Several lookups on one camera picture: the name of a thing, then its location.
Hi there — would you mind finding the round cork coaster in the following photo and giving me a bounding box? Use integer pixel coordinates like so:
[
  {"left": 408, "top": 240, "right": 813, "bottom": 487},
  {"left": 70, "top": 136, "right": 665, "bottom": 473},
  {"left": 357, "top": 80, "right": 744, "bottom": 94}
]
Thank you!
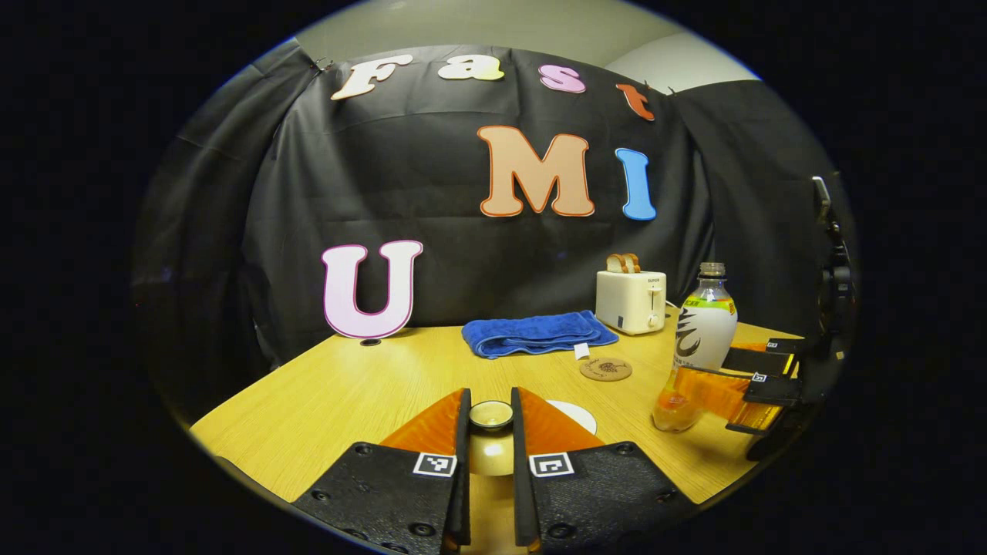
[{"left": 579, "top": 357, "right": 633, "bottom": 382}]

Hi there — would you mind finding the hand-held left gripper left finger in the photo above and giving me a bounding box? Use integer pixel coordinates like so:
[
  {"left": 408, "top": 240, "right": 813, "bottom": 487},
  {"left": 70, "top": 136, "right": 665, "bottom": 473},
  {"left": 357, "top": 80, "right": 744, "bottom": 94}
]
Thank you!
[{"left": 291, "top": 387, "right": 473, "bottom": 555}]

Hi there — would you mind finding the black backdrop cloth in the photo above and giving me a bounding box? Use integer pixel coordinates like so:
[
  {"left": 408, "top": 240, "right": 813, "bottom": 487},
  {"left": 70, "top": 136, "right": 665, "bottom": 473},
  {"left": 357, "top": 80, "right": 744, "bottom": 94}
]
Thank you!
[{"left": 131, "top": 37, "right": 849, "bottom": 402}]

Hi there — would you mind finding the cream toaster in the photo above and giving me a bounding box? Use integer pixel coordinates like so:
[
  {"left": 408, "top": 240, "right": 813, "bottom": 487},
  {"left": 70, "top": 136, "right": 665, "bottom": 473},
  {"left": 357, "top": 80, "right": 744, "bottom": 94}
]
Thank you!
[{"left": 595, "top": 270, "right": 668, "bottom": 336}]

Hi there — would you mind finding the folded blue towel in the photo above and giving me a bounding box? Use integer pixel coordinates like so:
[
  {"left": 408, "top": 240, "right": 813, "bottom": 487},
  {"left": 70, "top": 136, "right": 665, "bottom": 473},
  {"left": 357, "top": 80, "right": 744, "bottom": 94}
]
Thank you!
[{"left": 461, "top": 310, "right": 619, "bottom": 361}]

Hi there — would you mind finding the yellow ceramic teacup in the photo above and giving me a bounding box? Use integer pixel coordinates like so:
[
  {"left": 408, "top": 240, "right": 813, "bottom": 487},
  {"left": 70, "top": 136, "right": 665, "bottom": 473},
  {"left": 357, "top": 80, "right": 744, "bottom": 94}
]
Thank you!
[{"left": 544, "top": 399, "right": 598, "bottom": 436}]

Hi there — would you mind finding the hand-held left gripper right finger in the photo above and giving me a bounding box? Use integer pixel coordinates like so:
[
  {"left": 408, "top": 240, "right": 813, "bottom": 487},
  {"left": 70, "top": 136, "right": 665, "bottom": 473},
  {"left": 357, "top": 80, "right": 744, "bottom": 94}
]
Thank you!
[{"left": 510, "top": 387, "right": 699, "bottom": 552}]

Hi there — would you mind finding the yellow teacup lid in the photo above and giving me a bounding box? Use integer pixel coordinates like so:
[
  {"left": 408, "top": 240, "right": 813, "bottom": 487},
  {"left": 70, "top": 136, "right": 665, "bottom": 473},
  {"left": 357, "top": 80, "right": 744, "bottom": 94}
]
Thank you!
[{"left": 467, "top": 400, "right": 516, "bottom": 477}]

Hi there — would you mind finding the white label water bottle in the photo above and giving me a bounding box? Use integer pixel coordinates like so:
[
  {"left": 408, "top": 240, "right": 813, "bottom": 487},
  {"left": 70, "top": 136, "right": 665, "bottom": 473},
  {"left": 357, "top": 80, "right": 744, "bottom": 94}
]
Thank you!
[{"left": 652, "top": 262, "right": 739, "bottom": 432}]

